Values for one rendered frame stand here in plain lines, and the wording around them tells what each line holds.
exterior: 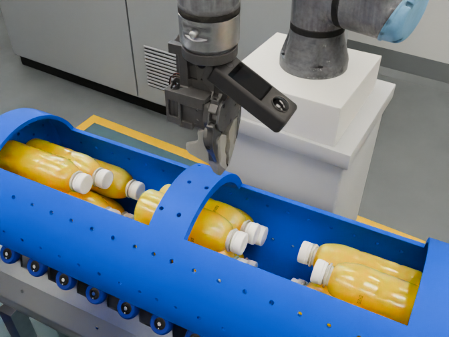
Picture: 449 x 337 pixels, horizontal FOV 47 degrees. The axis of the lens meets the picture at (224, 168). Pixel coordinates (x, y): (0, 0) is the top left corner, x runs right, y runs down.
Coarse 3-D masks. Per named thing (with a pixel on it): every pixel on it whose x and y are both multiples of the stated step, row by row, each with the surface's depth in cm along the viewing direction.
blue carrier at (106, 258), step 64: (0, 128) 96; (64, 128) 112; (0, 192) 91; (192, 192) 83; (256, 192) 97; (64, 256) 88; (128, 256) 82; (192, 256) 78; (256, 256) 103; (384, 256) 93; (448, 256) 74; (192, 320) 81; (256, 320) 75; (320, 320) 71; (384, 320) 69; (448, 320) 67
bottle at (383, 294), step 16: (336, 272) 78; (352, 272) 77; (368, 272) 77; (336, 288) 77; (352, 288) 76; (368, 288) 75; (384, 288) 75; (400, 288) 75; (416, 288) 75; (368, 304) 75; (384, 304) 74; (400, 304) 74; (400, 320) 74
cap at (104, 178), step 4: (100, 172) 102; (104, 172) 102; (108, 172) 102; (96, 176) 102; (100, 176) 101; (104, 176) 101; (108, 176) 103; (112, 176) 104; (96, 180) 102; (100, 180) 101; (104, 180) 102; (108, 180) 103; (112, 180) 104; (96, 184) 102; (100, 184) 101; (104, 184) 102; (108, 184) 104; (104, 188) 102
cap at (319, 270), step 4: (320, 260) 80; (316, 264) 80; (320, 264) 80; (324, 264) 80; (316, 268) 79; (320, 268) 79; (324, 268) 79; (312, 272) 79; (316, 272) 79; (320, 272) 79; (324, 272) 79; (312, 276) 79; (316, 276) 79; (320, 276) 79; (312, 280) 80; (316, 280) 79; (320, 280) 79; (320, 284) 80
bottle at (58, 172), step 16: (16, 144) 100; (0, 160) 99; (16, 160) 98; (32, 160) 97; (48, 160) 96; (64, 160) 97; (32, 176) 97; (48, 176) 95; (64, 176) 95; (64, 192) 97
